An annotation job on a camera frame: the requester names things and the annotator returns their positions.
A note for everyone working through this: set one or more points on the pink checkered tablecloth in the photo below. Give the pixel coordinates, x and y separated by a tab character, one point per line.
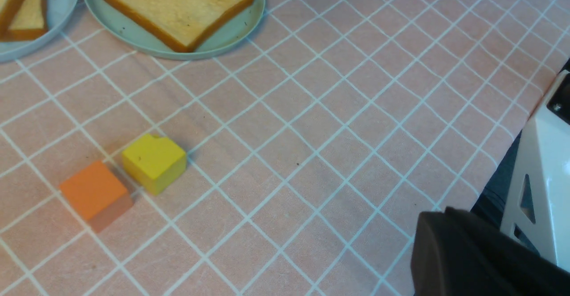
312	147

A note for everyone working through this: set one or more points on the yellow cube block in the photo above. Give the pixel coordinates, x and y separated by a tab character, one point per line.
155	162

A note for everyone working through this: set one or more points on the light blue plate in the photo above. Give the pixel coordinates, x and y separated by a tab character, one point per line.
58	15

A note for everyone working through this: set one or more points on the green center plate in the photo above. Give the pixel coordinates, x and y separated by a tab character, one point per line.
227	37

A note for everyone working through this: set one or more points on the orange cube block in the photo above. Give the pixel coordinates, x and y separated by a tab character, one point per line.
97	195

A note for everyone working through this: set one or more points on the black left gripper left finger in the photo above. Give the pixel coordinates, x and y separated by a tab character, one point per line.
446	261

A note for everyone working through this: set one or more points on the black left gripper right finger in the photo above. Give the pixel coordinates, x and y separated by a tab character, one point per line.
526	272

